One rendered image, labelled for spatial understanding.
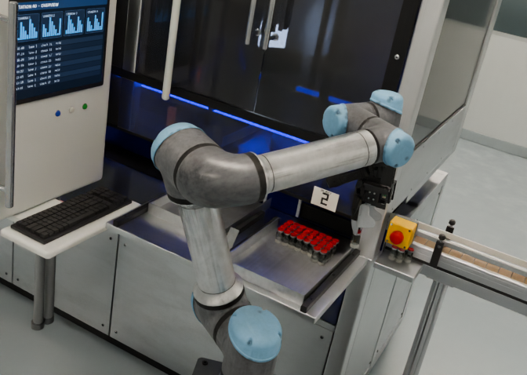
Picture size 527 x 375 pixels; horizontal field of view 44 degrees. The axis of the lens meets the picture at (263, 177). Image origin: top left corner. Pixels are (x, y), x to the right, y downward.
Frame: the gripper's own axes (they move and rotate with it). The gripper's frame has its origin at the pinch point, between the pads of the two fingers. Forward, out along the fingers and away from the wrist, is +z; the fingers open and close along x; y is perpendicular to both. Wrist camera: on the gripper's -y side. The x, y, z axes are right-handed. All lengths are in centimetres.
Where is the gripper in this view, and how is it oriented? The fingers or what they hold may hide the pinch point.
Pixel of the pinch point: (355, 227)
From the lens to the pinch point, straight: 166.3
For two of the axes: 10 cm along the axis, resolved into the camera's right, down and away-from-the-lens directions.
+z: -1.0, 9.1, 4.0
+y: 8.9, 2.6, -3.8
